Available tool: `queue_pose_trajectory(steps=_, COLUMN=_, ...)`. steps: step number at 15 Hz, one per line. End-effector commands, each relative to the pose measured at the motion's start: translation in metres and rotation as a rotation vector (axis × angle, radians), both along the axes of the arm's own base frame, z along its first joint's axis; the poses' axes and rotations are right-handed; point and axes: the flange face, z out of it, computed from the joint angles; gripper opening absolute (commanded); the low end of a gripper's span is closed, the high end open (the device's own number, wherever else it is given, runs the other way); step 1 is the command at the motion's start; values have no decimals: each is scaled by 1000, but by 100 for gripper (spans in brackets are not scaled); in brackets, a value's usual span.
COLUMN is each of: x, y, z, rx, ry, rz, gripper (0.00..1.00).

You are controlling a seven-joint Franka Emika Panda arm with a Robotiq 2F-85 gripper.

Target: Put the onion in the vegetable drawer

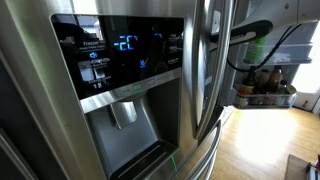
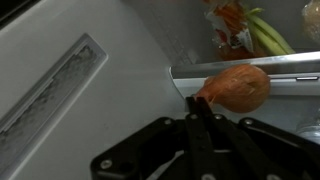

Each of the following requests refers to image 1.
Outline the steel dispenser paddle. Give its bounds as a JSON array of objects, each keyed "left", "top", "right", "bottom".
[{"left": 109, "top": 99, "right": 139, "bottom": 130}]

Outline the black dispenser control panel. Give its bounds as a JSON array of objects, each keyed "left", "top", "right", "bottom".
[{"left": 49, "top": 13, "right": 185, "bottom": 101}]

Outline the dark dispenser drip tray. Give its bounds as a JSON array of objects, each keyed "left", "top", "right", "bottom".
[{"left": 109, "top": 139, "right": 179, "bottom": 180}]

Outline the red capped jar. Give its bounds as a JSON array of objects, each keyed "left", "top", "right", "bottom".
[{"left": 237, "top": 91, "right": 250, "bottom": 108}]

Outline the dark soy sauce bottle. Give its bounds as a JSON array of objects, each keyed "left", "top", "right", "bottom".
[{"left": 240, "top": 65, "right": 258, "bottom": 96}]

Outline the cloudy pale bottle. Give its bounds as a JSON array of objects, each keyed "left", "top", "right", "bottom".
[{"left": 254, "top": 69, "right": 270, "bottom": 95}]

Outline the green tea bottle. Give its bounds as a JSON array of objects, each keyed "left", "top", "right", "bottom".
[{"left": 244, "top": 34, "right": 268, "bottom": 64}]

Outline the clear door bin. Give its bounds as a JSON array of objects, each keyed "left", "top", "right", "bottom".
[{"left": 233, "top": 84, "right": 298, "bottom": 110}]

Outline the orange labelled brown bottle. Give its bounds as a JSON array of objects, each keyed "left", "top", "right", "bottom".
[{"left": 265, "top": 65, "right": 284, "bottom": 94}]

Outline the steel fridge door with dispenser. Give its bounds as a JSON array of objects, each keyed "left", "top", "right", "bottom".
[{"left": 0, "top": 0, "right": 234, "bottom": 180}]

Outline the small lidded jar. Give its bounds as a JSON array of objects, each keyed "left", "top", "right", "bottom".
[{"left": 279, "top": 79, "right": 298, "bottom": 96}]

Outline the white door shelf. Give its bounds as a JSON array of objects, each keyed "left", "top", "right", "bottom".
[{"left": 241, "top": 43, "right": 314, "bottom": 66}]

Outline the open fridge door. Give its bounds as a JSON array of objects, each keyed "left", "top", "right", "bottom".
[{"left": 229, "top": 0, "right": 320, "bottom": 111}]

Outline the brown wooden furniture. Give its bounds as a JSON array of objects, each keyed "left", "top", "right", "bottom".
[{"left": 284, "top": 153, "right": 320, "bottom": 180}]

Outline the steel door handle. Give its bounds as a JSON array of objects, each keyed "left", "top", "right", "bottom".
[{"left": 190, "top": 0, "right": 235, "bottom": 141}]

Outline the steel drawer handle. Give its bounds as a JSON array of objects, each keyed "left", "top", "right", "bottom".
[
  {"left": 199, "top": 149, "right": 219, "bottom": 180},
  {"left": 186, "top": 119, "right": 223, "bottom": 180}
]

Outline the black cable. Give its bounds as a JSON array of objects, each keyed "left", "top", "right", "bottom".
[{"left": 226, "top": 23, "right": 304, "bottom": 73}]

